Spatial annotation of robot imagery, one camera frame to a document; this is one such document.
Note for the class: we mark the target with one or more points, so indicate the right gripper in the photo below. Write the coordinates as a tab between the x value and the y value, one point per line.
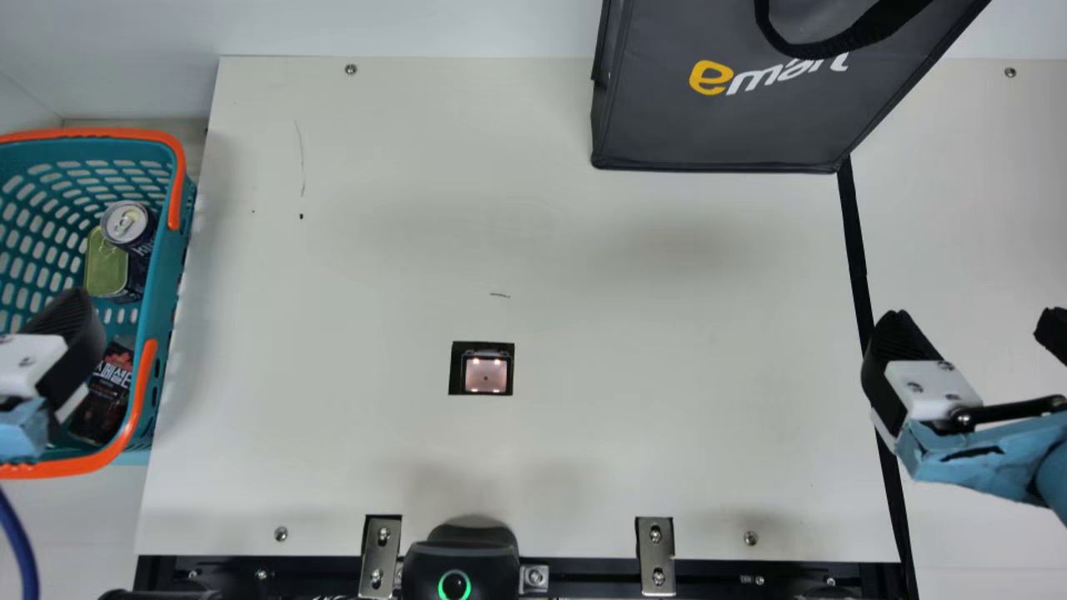
984	458

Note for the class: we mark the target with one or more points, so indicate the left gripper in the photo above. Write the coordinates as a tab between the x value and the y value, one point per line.
21	429

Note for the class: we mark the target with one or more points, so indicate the dark coffee bottle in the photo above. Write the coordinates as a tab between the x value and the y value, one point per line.
107	392

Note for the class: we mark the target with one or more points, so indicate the teal shopping basket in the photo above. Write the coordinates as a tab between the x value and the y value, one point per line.
167	267

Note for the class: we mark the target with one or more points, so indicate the rectangular tin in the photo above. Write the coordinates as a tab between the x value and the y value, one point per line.
105	267

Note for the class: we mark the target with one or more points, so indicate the can with silver top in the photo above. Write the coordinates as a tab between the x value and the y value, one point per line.
125	222

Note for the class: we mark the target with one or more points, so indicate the black strip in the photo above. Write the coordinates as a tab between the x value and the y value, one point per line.
859	275

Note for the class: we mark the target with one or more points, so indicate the small square scanner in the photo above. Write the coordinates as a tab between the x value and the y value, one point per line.
483	371

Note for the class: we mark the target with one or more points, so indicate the black device with green light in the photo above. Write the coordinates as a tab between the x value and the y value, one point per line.
458	558

